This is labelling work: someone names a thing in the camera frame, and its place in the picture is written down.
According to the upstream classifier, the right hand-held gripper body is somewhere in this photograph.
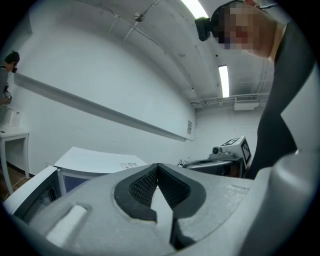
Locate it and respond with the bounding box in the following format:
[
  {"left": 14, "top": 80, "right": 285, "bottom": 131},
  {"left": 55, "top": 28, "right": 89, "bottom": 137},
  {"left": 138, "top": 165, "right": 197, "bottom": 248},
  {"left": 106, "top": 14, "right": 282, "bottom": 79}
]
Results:
[{"left": 208, "top": 136, "right": 252, "bottom": 179}]

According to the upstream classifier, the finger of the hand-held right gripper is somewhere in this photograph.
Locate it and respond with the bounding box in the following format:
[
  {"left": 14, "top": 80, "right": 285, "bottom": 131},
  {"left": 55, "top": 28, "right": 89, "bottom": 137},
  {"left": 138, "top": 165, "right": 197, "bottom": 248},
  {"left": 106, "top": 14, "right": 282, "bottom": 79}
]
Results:
[{"left": 182, "top": 159, "right": 235, "bottom": 176}]

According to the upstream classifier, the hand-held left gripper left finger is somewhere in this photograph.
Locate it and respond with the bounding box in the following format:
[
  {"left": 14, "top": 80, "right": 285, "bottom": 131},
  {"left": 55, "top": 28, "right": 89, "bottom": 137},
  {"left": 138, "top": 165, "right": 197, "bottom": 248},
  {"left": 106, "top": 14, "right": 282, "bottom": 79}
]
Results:
[{"left": 29, "top": 162, "right": 176, "bottom": 256}]

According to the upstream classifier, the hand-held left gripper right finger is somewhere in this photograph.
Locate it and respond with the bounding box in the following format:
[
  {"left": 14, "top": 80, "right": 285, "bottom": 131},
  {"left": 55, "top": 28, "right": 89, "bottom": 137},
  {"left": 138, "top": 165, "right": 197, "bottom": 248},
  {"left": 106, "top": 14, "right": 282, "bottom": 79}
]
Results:
[{"left": 158, "top": 149, "right": 320, "bottom": 256}]

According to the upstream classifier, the white microwave oven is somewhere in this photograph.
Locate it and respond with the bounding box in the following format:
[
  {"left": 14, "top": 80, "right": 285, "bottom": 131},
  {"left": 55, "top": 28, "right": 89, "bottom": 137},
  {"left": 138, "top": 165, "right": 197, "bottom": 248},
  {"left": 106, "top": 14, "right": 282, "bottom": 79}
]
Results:
[{"left": 3, "top": 146, "right": 149, "bottom": 219}]

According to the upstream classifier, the white ceiling air conditioner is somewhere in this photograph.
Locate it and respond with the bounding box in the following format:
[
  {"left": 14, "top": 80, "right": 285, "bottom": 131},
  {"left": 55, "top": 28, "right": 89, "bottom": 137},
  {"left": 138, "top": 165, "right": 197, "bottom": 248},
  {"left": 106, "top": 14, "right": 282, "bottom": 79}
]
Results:
[{"left": 233, "top": 94, "right": 260, "bottom": 111}]

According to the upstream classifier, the person's black shirt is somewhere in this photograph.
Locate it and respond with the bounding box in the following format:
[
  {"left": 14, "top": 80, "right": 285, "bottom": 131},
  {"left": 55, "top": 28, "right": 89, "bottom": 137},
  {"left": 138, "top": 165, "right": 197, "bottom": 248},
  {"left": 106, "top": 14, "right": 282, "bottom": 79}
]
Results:
[{"left": 248, "top": 21, "right": 316, "bottom": 180}]

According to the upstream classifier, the long ceiling light tube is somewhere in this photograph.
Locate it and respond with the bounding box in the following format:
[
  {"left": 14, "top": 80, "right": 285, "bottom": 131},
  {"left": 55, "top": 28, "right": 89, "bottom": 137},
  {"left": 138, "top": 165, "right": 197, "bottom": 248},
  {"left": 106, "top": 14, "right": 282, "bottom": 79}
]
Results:
[
  {"left": 218, "top": 64, "right": 230, "bottom": 99},
  {"left": 180, "top": 0, "right": 210, "bottom": 19}
]

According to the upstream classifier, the white side table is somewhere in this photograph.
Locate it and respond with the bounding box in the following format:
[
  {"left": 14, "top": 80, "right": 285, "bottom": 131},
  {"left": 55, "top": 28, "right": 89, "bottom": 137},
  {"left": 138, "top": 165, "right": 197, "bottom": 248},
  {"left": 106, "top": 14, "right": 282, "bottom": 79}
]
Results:
[{"left": 0, "top": 127, "right": 31, "bottom": 195}]

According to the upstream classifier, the person's head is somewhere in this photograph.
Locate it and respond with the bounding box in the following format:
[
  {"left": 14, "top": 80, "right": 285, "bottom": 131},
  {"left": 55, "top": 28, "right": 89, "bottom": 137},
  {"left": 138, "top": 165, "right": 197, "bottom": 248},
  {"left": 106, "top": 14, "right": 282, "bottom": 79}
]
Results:
[{"left": 211, "top": 0, "right": 287, "bottom": 60}]

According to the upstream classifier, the white countertop appliance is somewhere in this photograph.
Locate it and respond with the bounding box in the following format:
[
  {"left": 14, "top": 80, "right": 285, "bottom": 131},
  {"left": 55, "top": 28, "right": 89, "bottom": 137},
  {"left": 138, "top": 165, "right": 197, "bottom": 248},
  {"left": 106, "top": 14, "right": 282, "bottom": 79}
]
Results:
[{"left": 0, "top": 106, "right": 23, "bottom": 128}]

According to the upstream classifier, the black head camera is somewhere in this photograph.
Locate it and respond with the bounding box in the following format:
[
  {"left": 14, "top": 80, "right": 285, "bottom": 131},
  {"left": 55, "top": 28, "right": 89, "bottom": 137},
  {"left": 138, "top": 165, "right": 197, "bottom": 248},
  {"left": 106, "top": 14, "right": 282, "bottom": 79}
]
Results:
[{"left": 194, "top": 16, "right": 214, "bottom": 42}]

